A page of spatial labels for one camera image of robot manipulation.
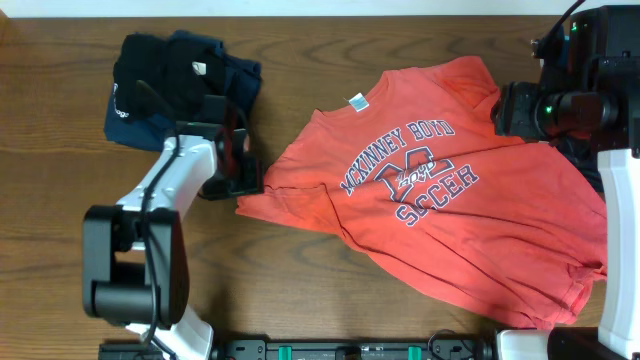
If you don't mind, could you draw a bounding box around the orange-red soccer t-shirt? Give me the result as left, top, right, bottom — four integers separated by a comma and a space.
237, 56, 607, 329

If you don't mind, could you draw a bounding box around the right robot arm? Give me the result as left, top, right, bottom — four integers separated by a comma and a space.
491, 2, 639, 360

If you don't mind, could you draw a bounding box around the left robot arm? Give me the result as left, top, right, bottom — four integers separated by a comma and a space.
82, 80, 264, 360

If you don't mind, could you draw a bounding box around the navy blue folded garment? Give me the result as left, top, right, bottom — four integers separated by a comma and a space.
104, 30, 262, 152

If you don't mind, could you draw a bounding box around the black folded garment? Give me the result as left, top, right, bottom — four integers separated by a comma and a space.
113, 33, 226, 123

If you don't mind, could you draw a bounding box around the black mesh sports garment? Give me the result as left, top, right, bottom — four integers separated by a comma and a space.
554, 137, 604, 193

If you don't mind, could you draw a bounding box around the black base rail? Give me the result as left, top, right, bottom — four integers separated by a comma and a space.
206, 335, 497, 360

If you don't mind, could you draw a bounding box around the left black cable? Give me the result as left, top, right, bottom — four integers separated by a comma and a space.
139, 119, 184, 360

